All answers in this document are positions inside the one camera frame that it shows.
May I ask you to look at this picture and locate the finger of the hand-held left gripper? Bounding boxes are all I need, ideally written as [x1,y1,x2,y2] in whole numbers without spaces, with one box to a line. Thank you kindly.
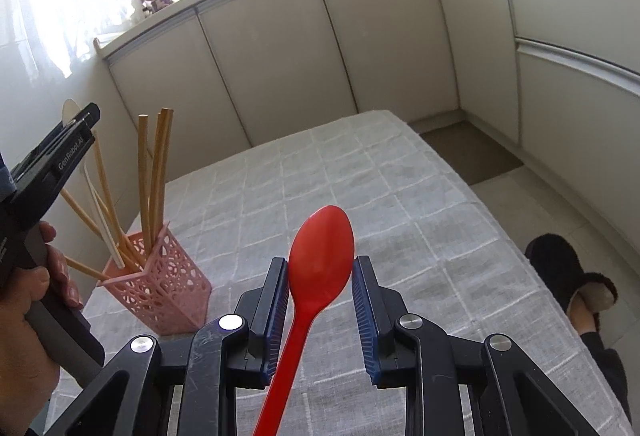
[64,102,101,139]

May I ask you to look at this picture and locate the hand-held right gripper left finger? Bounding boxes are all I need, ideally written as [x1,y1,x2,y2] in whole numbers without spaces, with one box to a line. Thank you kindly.
[45,257,291,436]

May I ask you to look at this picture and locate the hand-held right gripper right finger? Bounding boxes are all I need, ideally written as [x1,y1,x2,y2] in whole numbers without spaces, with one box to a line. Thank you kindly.
[351,255,601,436]

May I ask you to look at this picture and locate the white plastic spoon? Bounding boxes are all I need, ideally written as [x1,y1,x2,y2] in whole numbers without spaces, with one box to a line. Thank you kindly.
[61,98,126,269]

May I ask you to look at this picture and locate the red plastic spoon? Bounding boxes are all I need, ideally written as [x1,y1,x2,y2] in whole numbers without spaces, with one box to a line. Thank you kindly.
[252,205,356,436]

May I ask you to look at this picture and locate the bunch of wooden chopsticks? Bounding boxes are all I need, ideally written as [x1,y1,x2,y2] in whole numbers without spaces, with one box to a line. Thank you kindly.
[60,107,175,282]

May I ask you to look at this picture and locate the pink perforated utensil basket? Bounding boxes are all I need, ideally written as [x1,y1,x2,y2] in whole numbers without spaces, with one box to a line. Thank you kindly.
[97,222,213,336]

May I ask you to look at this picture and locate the person's left hand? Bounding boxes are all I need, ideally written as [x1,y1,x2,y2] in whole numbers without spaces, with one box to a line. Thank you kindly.
[0,221,86,436]

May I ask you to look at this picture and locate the white curtain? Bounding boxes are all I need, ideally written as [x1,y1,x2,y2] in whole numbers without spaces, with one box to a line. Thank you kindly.
[0,0,96,82]

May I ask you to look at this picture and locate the grey checked tablecloth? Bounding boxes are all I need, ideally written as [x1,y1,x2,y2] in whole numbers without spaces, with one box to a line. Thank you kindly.
[47,110,633,436]

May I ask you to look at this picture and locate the brown floor mat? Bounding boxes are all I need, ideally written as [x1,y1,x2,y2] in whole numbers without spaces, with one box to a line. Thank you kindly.
[417,121,526,187]

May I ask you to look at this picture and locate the black fuzzy slipper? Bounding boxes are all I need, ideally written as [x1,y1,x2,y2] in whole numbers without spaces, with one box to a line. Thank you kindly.
[524,232,618,317]

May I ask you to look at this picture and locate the white kitchen cabinets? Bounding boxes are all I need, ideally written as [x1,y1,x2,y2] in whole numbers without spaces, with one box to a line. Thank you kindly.
[95,0,640,242]

